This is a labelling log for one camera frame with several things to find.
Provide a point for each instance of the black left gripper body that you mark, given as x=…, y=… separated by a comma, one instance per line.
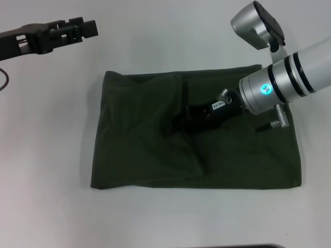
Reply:
x=23, y=40

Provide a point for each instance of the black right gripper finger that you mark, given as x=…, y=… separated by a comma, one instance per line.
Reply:
x=179, y=125

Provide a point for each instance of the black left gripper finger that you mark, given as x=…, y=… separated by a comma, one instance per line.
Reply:
x=82, y=32
x=72, y=22

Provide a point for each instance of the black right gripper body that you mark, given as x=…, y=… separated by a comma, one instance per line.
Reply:
x=219, y=113

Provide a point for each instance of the dark green T-shirt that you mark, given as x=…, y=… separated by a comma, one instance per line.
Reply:
x=142, y=155

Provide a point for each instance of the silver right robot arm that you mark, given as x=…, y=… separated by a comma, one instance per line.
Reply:
x=292, y=80

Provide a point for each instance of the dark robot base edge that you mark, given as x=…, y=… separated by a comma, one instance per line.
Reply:
x=253, y=246

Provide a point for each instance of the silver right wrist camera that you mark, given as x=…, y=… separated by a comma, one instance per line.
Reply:
x=258, y=23

